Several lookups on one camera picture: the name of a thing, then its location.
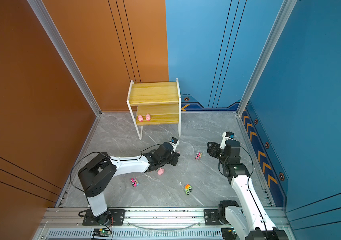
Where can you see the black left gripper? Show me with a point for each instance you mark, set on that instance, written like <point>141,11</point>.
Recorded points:
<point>176,156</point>

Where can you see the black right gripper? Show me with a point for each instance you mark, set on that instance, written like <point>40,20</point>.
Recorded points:
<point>214,148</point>

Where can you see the pink purple toy car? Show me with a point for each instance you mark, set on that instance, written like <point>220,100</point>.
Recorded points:
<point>198,155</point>

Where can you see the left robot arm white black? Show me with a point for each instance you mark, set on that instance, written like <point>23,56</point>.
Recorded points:
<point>96,175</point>

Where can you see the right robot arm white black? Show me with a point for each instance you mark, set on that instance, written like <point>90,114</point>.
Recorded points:
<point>248,218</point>

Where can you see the orange green toy car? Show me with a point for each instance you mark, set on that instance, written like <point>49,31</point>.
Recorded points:
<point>188,189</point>

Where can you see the green circuit board left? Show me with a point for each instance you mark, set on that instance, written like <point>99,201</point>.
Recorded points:
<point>102,234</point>

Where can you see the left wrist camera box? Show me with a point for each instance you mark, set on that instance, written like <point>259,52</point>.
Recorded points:
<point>174,142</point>

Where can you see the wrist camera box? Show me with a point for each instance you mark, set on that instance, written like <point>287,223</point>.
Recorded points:
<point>226,136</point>
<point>174,142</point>

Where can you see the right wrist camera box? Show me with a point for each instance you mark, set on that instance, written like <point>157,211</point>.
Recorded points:
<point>226,136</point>

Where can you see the white frame wooden shelf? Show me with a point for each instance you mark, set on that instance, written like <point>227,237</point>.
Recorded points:
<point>161,100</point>

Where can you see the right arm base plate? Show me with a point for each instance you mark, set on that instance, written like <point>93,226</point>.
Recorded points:
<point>214,217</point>

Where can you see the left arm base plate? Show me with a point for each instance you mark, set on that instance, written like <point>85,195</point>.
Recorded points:
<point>112,217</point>

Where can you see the aluminium corner post right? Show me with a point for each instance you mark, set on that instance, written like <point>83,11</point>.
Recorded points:
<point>272,39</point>

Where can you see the aluminium corner post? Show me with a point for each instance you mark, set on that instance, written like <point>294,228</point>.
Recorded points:
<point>272,39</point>
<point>55,37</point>

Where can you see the aluminium corner post left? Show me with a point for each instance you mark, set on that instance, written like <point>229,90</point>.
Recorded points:
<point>55,37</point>

